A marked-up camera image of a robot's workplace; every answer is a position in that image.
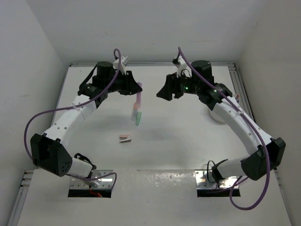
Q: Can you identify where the white round divided organizer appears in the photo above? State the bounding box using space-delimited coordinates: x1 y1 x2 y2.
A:
209 111 225 124

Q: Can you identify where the purple highlighter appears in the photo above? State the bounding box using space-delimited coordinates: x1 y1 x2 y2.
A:
136 82 142 106

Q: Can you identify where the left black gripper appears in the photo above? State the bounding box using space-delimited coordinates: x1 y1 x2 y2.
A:
104 70 142 95

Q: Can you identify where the green highlighter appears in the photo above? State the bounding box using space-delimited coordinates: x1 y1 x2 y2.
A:
135 112 142 126

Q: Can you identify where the orange highlighter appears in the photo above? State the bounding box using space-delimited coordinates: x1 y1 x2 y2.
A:
131 102 139 121

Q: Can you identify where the pink mini stapler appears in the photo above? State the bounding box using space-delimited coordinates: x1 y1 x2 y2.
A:
119 135 132 143

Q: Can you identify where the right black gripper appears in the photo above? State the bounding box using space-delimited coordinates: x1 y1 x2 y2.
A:
157 69 201 100

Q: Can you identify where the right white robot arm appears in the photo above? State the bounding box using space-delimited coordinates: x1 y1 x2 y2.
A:
157 58 286 182

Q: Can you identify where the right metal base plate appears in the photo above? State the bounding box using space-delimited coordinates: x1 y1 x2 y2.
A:
195 169 237 190

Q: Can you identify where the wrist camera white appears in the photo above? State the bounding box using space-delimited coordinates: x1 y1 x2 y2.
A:
172 56 187 77
113 56 128 74

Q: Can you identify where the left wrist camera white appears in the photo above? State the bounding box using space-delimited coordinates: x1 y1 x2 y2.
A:
113 56 128 74

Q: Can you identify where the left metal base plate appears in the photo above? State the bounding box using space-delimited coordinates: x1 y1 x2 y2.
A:
69 170 116 190

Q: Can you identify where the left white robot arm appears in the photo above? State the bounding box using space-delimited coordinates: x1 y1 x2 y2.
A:
30 59 142 180

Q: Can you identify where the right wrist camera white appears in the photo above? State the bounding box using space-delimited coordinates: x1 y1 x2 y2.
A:
172 56 187 77

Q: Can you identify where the metal base plate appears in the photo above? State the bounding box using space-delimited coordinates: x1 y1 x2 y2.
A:
195 169 237 190
69 170 116 190

